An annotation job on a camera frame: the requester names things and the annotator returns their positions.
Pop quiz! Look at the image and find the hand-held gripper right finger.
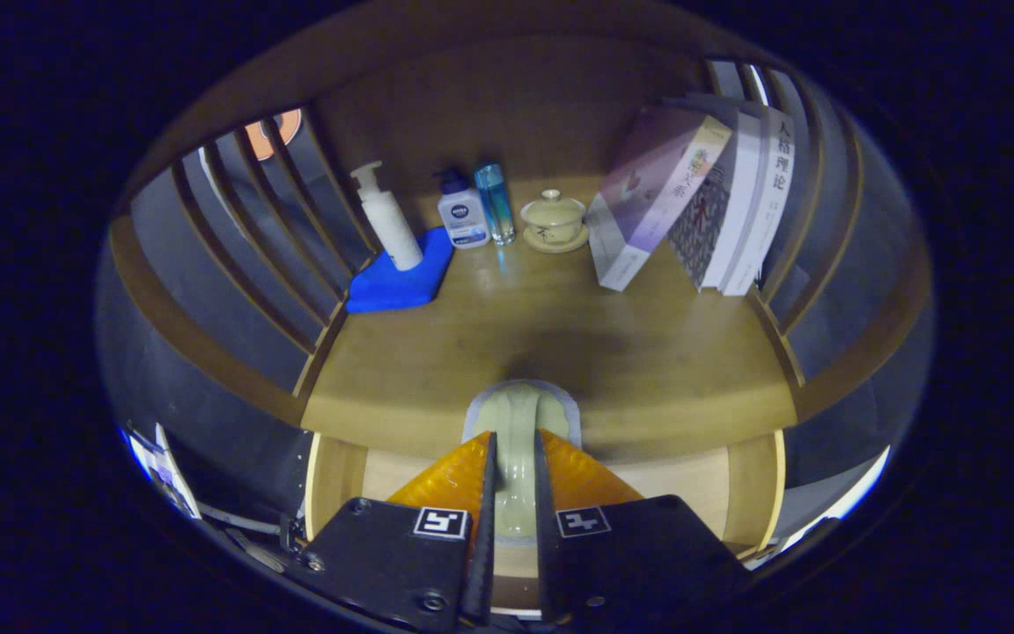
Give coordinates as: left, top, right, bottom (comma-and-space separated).
532, 429, 754, 628

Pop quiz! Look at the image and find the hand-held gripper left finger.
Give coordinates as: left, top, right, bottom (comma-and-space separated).
283, 430, 499, 633

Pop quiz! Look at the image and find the green handled scrub brush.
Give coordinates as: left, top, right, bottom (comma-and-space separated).
461, 379, 582, 542

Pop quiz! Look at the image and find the wooden drawer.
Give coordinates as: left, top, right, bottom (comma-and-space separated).
303, 430, 787, 613

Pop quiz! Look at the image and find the wooden countertop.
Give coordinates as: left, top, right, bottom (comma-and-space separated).
300, 176, 798, 463

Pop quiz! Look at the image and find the wooden cabinet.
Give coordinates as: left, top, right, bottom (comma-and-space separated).
107, 0, 935, 617

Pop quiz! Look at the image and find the blue folded cloth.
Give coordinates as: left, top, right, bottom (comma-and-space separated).
345, 226, 456, 314

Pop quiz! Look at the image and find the beige lidded teacup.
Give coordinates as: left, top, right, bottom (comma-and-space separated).
520, 188, 590, 254

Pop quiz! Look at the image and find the white lotion bottle blue cap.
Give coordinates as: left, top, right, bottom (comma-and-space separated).
433, 167, 490, 250

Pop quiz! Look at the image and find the white pump bottle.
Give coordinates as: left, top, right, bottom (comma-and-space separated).
349, 161, 424, 272

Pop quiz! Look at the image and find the teal slim bottle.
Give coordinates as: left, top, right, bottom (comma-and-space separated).
473, 162, 517, 247

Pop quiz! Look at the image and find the patterned cover book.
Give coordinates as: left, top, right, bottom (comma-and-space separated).
667, 110, 763, 291

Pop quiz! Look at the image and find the purple white book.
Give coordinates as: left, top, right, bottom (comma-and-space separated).
586, 106, 734, 292

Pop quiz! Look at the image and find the white book black lettering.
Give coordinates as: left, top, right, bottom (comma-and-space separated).
723, 106, 797, 297

